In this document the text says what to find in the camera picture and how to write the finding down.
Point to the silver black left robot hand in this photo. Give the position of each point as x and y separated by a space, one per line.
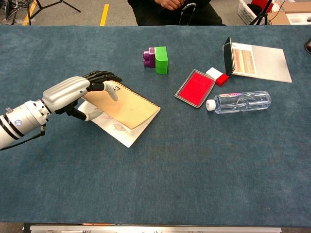
65 89

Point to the tan spiral notebook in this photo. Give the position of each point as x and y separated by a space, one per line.
131 109

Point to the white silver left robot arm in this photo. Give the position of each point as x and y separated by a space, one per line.
22 121

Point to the red ink pad tray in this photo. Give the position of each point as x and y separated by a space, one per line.
195 88

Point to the black tripod stand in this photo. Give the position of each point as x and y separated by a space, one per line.
29 14

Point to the purple toy building block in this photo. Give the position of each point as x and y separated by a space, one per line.
148 59

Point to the green toy building block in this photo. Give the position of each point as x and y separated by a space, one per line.
161 63

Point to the seated person in black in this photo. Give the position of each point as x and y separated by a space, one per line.
155 14

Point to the blue-grey table cloth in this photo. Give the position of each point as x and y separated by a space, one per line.
155 170

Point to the small white box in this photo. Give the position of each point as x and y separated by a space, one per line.
213 72

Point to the small red box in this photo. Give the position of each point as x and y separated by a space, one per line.
222 79

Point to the clear plastic water bottle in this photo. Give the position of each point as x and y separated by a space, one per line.
243 102

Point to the white plastic basket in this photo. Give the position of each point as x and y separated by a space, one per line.
245 12

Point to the red box in basket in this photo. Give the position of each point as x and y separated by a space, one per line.
260 3

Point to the small brown cardboard box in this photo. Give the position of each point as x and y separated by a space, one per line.
279 18

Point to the dark object at table edge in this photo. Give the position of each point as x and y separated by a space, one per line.
309 47

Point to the large cardboard box white side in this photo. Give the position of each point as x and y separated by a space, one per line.
298 7

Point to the aluminium rail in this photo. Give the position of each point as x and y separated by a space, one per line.
155 229

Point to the black camera tripod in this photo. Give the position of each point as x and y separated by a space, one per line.
261 15

